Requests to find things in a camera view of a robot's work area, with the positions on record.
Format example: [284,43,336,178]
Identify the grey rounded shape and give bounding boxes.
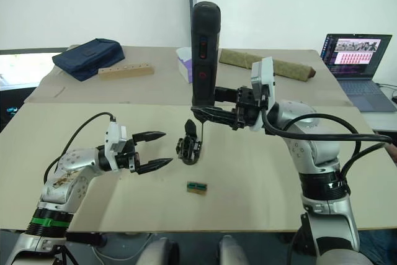
[144,236,181,265]
[218,235,249,265]

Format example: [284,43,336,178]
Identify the green plastic screw holder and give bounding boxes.
[187,181,207,192]

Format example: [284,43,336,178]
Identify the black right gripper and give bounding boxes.
[190,86,264,132]

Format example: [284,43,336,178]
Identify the black gripper assembly workpiece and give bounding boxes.
[175,119,205,166]

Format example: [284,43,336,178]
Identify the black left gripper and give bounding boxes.
[116,130,174,176]

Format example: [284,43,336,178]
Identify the long olive wedge box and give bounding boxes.
[219,48,316,83]

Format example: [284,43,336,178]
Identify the white and purple box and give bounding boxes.
[176,47,194,84]

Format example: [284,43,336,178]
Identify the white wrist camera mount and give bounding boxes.
[248,56,277,132]
[104,121,128,171]

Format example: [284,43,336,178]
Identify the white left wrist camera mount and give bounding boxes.
[104,121,128,171]

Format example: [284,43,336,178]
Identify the wooden block with holes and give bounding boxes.
[97,63,155,81]

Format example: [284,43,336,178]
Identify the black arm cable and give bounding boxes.
[43,112,117,185]
[261,111,393,182]

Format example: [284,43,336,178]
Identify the small brown cardboard piece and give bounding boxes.
[185,181,208,197]

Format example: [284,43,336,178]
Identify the black electric screwdriver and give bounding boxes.
[189,1,222,153]

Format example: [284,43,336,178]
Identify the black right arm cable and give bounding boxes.
[261,111,393,182]

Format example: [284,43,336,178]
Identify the black laptop cable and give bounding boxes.
[377,81,397,101]

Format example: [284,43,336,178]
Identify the navy blue fabric bag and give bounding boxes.
[51,38,126,82]

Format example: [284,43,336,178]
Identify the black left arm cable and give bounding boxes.
[43,112,117,185]

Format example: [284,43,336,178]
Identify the open grey laptop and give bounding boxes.
[320,33,397,113]

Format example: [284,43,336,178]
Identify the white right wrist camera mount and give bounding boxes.
[248,56,277,132]

